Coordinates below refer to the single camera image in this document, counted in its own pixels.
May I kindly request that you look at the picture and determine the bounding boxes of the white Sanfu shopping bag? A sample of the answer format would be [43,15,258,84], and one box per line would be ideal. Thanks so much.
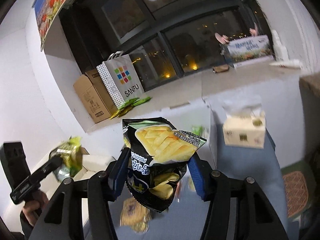
[97,51,144,109]

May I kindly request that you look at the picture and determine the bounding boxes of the cream tissue pack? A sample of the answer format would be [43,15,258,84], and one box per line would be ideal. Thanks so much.
[222,95,266,149]

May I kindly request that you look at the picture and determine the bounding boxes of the rolled white paper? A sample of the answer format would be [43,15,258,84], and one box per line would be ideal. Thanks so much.
[270,59,303,69]

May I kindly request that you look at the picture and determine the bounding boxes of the person's left hand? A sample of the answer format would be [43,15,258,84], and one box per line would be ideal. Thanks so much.
[22,190,49,226]

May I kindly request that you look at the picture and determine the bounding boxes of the white leather sofa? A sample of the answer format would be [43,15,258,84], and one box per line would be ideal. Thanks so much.
[3,154,115,232]

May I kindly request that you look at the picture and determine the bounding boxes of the pink flamingo figure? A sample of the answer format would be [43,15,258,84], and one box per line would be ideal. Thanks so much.
[215,33,229,44]

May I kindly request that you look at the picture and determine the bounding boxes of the brown wooden side table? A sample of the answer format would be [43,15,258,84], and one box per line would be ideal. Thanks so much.
[299,72,320,98]

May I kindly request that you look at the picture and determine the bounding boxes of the kuromi cracker packet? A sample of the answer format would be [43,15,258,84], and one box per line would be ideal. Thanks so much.
[120,197,152,233]

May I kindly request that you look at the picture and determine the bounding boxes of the landscape printed gift box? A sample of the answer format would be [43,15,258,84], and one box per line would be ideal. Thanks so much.
[223,35,273,68]

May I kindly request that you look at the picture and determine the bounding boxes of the green packets on sill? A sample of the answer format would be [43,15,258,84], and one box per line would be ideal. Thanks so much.
[110,96,152,119]

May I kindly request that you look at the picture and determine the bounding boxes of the black potato chips bag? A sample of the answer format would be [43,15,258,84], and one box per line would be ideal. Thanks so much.
[122,117,207,212]

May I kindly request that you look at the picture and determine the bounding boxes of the white grey snack bag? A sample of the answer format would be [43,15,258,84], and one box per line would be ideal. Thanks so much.
[191,126,209,139]

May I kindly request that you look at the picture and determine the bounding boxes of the white storage box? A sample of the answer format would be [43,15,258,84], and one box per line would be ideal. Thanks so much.
[159,100,218,170]

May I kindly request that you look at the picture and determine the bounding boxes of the black sleeved left forearm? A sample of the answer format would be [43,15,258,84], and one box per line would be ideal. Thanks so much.
[20,212,34,240]

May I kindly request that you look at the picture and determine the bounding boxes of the small brown sill item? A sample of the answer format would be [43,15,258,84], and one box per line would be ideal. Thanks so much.
[212,64,229,74]

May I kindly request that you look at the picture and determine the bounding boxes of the brown cardboard box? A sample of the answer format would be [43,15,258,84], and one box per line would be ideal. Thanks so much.
[73,69,118,124]

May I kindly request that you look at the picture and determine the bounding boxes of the yellow green small packet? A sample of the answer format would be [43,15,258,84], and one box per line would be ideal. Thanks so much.
[49,137,82,182]

